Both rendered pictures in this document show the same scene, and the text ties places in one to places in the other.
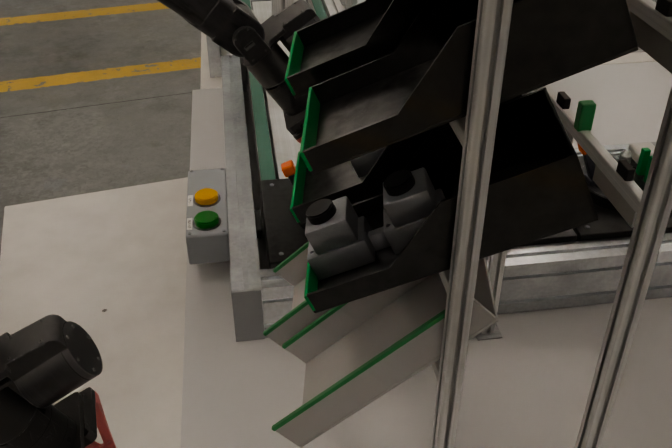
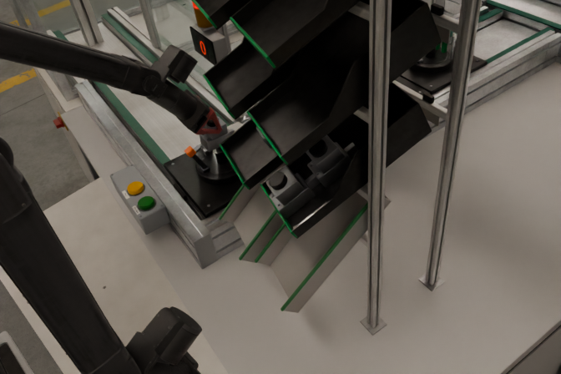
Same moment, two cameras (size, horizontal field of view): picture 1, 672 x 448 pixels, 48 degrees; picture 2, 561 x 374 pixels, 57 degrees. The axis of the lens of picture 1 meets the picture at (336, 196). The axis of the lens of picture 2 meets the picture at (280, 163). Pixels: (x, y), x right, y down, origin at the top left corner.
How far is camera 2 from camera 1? 0.28 m
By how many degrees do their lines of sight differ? 18
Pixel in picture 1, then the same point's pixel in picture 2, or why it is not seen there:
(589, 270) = not seen: hidden behind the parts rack
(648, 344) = (421, 173)
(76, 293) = not seen: hidden behind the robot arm
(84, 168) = not seen: outside the picture
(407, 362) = (348, 242)
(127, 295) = (113, 271)
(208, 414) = (214, 319)
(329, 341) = (281, 247)
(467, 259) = (378, 178)
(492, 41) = (381, 64)
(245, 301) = (202, 243)
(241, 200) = (158, 181)
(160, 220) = (100, 214)
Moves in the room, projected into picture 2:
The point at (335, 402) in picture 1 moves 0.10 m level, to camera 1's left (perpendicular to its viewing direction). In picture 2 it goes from (314, 280) to (264, 304)
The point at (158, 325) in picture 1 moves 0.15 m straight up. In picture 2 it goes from (146, 280) to (128, 240)
